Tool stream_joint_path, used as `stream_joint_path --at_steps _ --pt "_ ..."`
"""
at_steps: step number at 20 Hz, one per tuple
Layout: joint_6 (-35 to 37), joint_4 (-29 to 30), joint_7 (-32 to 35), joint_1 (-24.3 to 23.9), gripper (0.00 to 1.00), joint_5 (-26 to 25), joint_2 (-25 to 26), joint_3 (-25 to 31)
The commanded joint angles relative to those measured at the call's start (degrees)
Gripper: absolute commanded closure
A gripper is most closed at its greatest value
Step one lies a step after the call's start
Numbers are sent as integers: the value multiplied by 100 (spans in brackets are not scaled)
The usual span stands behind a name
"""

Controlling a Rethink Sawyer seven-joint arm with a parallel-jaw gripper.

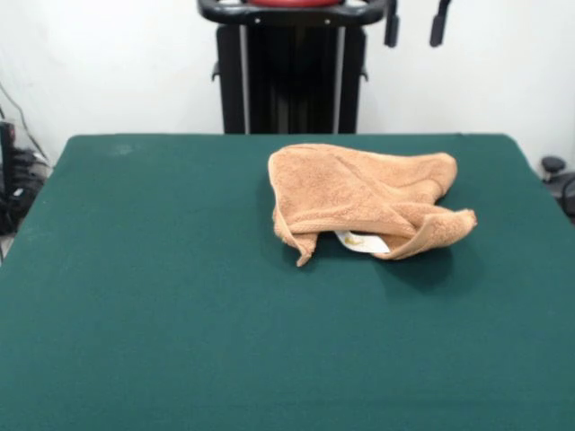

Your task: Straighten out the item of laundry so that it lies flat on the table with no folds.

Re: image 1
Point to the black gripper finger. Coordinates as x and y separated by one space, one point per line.
391 24
439 24

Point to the tan terry towel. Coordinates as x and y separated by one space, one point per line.
341 188

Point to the black office chair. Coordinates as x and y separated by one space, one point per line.
559 179

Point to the dark green table cloth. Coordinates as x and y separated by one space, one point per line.
179 314

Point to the black equipment box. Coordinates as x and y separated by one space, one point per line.
8 152

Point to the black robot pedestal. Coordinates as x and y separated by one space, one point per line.
292 90

